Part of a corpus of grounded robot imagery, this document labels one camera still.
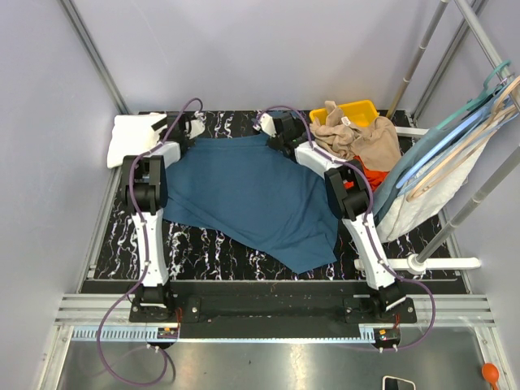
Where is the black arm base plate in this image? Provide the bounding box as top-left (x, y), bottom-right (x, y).
top-left (130, 281), bottom-right (417, 342)

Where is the smartphone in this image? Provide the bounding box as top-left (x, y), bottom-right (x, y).
top-left (382, 375), bottom-right (416, 390)

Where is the wooden clothes hanger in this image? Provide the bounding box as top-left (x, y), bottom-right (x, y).
top-left (404, 76), bottom-right (519, 202)

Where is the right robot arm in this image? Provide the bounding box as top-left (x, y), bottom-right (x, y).
top-left (255, 111), bottom-right (405, 323)

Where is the teal clothes hanger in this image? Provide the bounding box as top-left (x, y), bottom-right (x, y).
top-left (429, 60), bottom-right (511, 132)

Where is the blue t-shirt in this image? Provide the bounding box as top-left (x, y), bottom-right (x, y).
top-left (163, 135), bottom-right (339, 274)

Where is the aluminium frame rail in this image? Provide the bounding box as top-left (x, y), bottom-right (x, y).
top-left (54, 294), bottom-right (495, 344)

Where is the orange spoon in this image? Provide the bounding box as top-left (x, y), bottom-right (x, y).
top-left (481, 362), bottom-right (500, 390)

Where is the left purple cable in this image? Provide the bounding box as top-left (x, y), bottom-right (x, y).
top-left (95, 97), bottom-right (204, 386)

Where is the light blue clothes hanger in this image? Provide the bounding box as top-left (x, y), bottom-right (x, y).
top-left (396, 102), bottom-right (492, 196)

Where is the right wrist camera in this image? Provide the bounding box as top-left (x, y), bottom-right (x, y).
top-left (253, 113), bottom-right (277, 137)

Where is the beige t-shirt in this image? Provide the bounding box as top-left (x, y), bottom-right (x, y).
top-left (310, 101), bottom-right (401, 172)

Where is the orange t-shirt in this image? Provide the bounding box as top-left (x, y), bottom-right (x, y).
top-left (355, 156), bottom-right (388, 191)

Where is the hanging white towel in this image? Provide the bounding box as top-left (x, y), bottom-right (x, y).
top-left (376, 142), bottom-right (488, 243)

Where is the folded white t-shirt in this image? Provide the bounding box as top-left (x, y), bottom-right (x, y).
top-left (106, 112), bottom-right (167, 169)

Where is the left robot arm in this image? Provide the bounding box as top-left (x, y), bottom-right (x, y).
top-left (119, 113), bottom-right (194, 322)

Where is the yellow plastic bin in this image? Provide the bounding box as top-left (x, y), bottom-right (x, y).
top-left (309, 100), bottom-right (379, 127)

